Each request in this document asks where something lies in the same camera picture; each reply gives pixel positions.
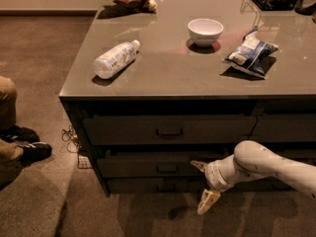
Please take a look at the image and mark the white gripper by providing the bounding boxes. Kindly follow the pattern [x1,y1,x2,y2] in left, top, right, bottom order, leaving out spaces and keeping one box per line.
[191,160,232,215]

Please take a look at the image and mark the dark drawer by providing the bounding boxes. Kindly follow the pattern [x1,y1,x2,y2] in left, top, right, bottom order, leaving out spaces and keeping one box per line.
[251,114,316,142]
[234,147,316,174]
[96,148,237,179]
[229,178,291,192]
[107,176,206,194]
[82,116,256,145]

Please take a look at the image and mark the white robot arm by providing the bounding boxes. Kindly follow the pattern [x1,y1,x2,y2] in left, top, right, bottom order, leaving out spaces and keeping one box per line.
[191,140,316,214]

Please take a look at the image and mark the dark drawer cabinet counter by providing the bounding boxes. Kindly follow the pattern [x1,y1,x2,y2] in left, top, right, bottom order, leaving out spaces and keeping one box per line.
[59,0,316,195]

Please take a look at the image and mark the blue white snack bag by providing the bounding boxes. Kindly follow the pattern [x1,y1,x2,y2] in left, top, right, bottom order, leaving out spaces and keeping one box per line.
[224,26,278,79]

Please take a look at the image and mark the white ceramic bowl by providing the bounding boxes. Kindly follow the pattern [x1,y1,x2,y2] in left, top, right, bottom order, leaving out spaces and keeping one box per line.
[188,18,223,47]

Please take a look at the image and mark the clear plastic water bottle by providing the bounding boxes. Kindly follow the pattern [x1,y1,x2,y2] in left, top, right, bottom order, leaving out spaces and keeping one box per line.
[93,39,140,79]

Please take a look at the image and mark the black sneaker near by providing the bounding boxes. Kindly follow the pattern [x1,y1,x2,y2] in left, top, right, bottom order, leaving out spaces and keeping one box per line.
[20,142,52,162]

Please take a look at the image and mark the black sneaker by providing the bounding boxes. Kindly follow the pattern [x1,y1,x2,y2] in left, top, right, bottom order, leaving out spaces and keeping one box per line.
[20,142,52,162]
[0,125,40,143]

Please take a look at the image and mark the black sneaker far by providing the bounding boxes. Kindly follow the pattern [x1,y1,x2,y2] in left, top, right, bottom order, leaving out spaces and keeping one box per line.
[0,125,40,143]

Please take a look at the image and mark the khaki trouser leg near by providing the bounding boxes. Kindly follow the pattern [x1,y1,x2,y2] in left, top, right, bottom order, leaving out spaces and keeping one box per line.
[0,139,23,184]

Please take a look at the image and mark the khaki trouser leg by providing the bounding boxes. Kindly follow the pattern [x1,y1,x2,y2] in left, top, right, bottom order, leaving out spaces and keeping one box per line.
[0,139,23,184]
[0,76,17,130]

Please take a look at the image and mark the khaki trouser leg far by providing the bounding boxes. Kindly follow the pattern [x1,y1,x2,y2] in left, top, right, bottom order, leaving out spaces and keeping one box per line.
[0,76,17,130]

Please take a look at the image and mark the small wire grid rack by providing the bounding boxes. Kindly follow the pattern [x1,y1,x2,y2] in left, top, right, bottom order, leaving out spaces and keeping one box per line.
[77,151,92,169]

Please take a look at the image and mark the tangled floor cables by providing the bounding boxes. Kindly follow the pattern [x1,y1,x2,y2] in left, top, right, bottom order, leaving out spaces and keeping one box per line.
[61,124,81,154]

